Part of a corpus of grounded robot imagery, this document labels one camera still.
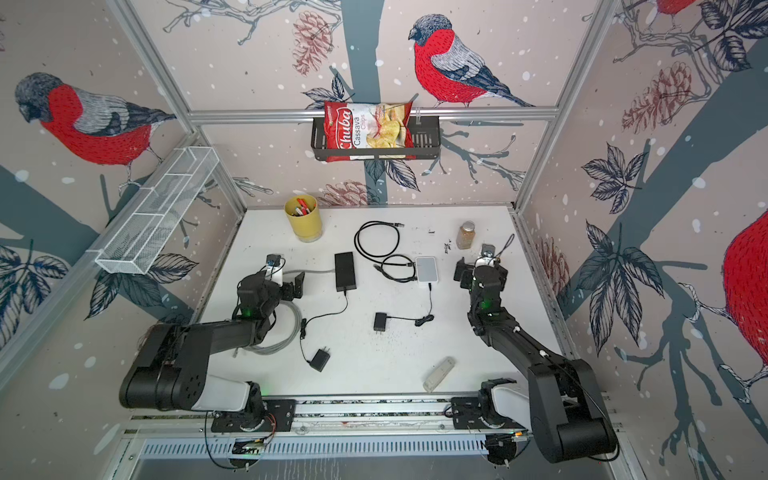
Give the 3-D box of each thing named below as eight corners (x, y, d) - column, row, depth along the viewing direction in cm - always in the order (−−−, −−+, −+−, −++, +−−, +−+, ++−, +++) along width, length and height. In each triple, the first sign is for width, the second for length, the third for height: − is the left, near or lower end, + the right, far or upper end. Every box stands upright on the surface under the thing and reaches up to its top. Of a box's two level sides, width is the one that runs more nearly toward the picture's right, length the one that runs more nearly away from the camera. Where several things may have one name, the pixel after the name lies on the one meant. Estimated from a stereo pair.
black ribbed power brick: (336, 292, 99) (335, 289, 97) (335, 256, 108) (334, 253, 106) (357, 289, 99) (356, 286, 98) (354, 254, 109) (353, 250, 107)
